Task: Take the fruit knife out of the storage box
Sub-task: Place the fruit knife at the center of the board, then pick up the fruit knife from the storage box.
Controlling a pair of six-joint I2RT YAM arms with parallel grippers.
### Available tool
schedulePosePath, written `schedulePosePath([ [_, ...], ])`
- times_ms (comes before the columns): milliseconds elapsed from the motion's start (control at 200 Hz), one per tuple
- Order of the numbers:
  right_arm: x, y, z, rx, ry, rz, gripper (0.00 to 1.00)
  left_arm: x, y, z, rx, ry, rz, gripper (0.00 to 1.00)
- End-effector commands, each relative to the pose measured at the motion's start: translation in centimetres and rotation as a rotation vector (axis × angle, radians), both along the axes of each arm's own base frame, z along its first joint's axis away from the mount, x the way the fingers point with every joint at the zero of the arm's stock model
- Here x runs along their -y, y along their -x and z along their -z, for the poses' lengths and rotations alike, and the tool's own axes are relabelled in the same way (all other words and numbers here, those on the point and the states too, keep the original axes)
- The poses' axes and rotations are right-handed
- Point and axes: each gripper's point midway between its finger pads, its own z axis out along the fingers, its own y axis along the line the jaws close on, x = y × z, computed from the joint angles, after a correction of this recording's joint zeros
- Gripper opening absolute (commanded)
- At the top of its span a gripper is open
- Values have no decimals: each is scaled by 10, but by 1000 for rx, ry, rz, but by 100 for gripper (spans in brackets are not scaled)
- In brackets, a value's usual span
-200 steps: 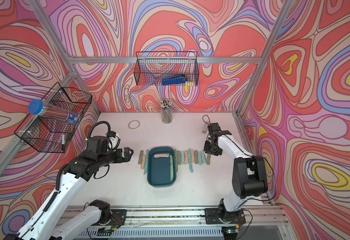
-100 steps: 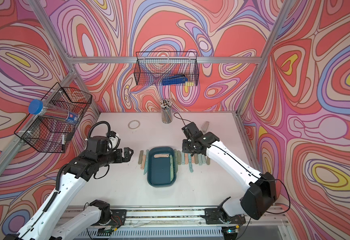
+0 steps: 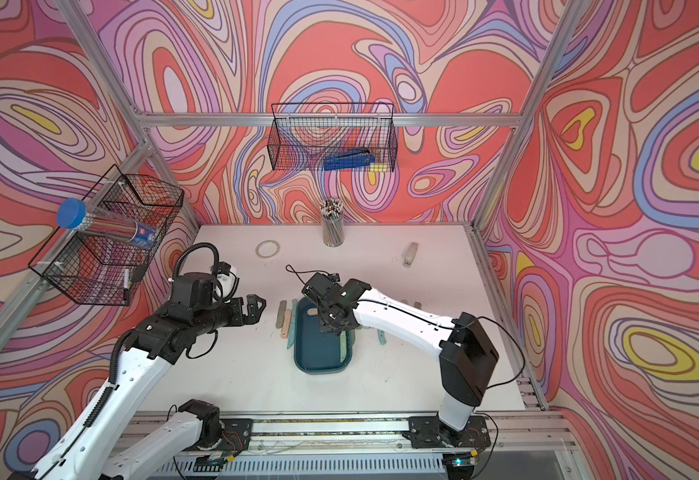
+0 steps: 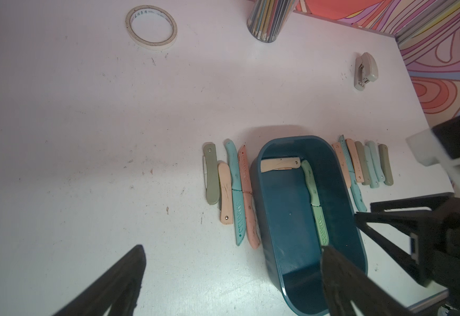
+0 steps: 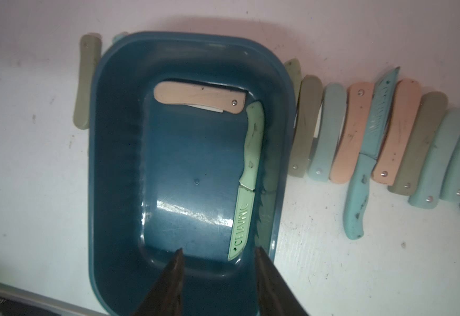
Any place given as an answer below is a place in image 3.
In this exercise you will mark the pink folding knife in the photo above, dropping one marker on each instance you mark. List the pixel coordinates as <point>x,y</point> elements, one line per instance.
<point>285,327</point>

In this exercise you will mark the teal plastic storage box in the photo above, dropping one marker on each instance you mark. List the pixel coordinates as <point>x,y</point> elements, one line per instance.
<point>316,353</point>

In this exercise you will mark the black wire basket left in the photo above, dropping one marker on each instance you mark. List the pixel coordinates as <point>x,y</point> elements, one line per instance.
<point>105,240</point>

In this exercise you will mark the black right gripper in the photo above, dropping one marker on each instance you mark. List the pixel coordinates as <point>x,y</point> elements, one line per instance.
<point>324,325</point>

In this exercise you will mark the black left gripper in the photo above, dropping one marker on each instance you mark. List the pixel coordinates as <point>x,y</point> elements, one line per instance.
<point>253,314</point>

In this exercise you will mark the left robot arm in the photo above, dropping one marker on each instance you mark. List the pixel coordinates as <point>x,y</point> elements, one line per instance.
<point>140,359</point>

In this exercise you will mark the black wire basket back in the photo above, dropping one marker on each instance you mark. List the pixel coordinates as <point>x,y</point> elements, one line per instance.
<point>302,134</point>

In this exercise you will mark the masking tape roll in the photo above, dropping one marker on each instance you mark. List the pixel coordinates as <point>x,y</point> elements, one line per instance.
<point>267,249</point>

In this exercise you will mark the light blue ceramic fruit knife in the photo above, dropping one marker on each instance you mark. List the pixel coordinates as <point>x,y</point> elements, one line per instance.
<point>292,324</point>

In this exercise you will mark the pencil holder cup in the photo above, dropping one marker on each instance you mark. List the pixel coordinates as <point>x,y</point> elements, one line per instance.
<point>331,211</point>

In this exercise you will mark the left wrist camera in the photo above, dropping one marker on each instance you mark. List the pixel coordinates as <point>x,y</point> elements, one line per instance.
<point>225,274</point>

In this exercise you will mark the clear bottle blue cap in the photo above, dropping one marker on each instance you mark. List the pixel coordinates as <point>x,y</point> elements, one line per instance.
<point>78,216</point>

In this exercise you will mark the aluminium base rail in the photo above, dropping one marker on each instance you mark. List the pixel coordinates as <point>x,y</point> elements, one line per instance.
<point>530,430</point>

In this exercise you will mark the black wire basket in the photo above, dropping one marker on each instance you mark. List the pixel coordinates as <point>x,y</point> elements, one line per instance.
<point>105,240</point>
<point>302,134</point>

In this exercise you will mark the blue tool in basket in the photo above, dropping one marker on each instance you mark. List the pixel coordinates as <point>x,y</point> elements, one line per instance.
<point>350,159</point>

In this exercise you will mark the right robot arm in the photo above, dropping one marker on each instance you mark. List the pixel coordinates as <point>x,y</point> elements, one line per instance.
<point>467,357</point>

